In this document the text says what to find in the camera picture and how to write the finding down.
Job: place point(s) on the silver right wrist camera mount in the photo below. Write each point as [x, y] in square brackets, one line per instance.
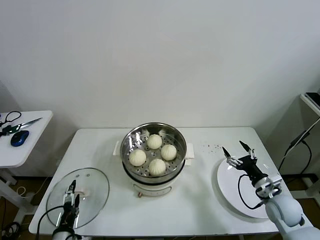
[268, 186]

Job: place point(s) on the perforated steel steamer basket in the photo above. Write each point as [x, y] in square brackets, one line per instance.
[181, 147]

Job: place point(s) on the white oval plate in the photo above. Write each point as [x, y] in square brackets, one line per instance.
[225, 185]

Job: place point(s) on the white steamed baozi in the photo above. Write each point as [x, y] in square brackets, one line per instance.
[168, 152]
[154, 141]
[137, 157]
[157, 167]

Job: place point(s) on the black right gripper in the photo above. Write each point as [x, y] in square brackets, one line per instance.
[250, 166]

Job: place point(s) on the round glass pot lid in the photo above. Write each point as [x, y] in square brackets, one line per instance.
[100, 185]

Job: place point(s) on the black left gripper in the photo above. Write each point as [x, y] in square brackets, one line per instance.
[70, 213]

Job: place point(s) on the white side shelf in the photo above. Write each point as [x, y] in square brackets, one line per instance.
[310, 102]

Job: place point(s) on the blue computer mouse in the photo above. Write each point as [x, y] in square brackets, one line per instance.
[19, 138]

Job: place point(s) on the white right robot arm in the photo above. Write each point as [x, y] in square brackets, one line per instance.
[285, 210]

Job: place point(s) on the black device on shelf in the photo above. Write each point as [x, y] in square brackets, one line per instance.
[313, 95]

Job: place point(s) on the white side table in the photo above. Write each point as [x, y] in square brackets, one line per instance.
[32, 147]

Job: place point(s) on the black power adapter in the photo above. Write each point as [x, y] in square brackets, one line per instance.
[298, 139]

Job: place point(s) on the white electric cooker base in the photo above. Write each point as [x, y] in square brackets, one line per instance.
[150, 189]

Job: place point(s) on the scattered dark crumbs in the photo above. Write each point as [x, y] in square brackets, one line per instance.
[212, 147]

